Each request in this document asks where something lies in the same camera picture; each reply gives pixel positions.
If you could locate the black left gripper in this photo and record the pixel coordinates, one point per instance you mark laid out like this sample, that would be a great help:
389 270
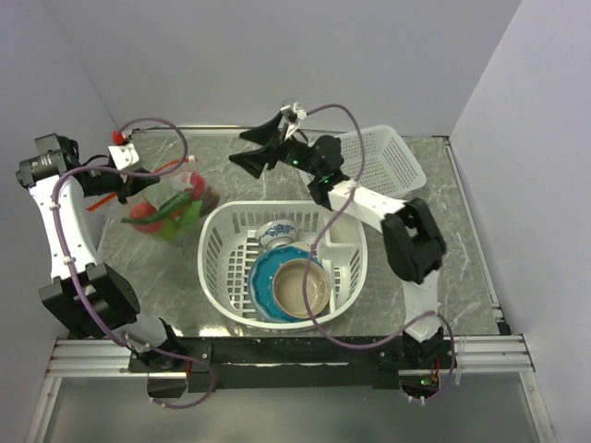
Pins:
127 185

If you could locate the teal blue bowl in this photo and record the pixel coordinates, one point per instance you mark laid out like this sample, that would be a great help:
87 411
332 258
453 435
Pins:
260 277

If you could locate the white round dish basket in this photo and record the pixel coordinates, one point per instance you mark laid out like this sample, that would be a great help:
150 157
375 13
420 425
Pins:
228 250

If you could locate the dark red fake apple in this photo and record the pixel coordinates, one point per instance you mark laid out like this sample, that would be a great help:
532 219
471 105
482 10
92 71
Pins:
210 199

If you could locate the green fake chili pepper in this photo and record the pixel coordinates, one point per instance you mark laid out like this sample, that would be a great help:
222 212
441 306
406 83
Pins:
165 210

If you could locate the pink red fake peach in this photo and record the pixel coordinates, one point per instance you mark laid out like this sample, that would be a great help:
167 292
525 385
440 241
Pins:
195 185

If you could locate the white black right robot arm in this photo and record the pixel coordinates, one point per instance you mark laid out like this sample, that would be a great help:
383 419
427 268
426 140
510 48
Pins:
413 243

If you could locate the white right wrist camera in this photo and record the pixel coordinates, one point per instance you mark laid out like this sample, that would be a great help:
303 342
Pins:
293 115

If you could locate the black aluminium base frame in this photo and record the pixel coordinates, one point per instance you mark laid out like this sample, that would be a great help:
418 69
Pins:
304 362

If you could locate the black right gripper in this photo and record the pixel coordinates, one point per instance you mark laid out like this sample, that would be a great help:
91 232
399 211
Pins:
268 136

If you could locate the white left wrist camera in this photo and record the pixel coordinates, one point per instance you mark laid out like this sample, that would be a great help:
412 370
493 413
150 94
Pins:
123 152

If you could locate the green fake apple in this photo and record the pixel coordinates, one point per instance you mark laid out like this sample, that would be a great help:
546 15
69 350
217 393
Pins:
169 231

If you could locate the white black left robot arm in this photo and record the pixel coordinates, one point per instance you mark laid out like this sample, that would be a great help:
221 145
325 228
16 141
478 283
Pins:
88 297

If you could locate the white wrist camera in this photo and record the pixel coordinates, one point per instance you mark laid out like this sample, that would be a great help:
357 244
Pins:
123 152
293 115

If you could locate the beige ceramic bowl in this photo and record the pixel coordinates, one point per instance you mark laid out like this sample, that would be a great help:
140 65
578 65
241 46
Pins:
292 291

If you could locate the clear orange zip top bag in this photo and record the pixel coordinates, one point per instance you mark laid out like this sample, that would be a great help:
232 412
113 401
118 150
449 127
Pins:
157 194

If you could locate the blue floral white bowl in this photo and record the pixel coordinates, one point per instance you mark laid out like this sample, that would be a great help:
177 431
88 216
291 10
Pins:
276 233

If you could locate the white perforated rectangular basket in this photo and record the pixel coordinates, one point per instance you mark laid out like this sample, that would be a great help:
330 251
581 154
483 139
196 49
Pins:
391 169

